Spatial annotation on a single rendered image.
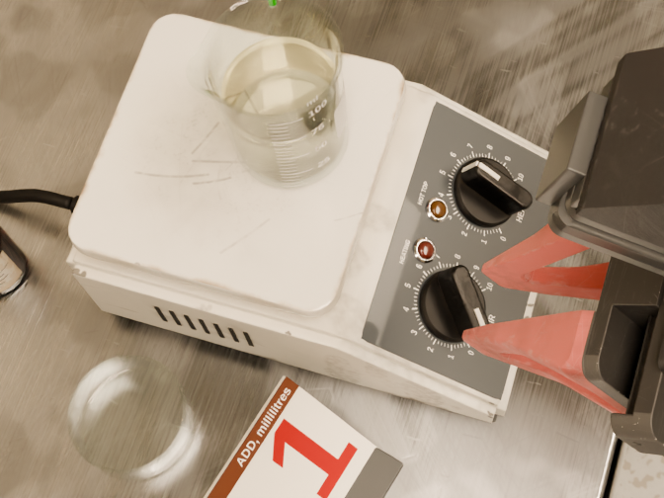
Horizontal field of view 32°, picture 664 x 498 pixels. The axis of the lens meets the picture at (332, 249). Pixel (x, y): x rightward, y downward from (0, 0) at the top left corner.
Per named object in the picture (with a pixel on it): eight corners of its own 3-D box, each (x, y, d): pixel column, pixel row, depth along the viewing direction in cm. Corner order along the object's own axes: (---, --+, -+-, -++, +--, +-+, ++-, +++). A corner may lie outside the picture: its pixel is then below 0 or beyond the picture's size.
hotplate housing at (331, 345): (566, 183, 58) (587, 106, 50) (499, 433, 54) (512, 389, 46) (151, 79, 62) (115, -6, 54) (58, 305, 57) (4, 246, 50)
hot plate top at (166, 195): (413, 77, 52) (412, 66, 51) (331, 325, 48) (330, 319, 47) (161, 17, 54) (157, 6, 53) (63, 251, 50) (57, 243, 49)
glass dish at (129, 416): (151, 504, 54) (140, 496, 51) (56, 444, 55) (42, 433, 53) (217, 402, 55) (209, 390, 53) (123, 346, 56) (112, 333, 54)
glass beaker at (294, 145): (335, 72, 51) (320, -36, 44) (371, 178, 49) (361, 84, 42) (204, 111, 51) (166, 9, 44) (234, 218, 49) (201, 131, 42)
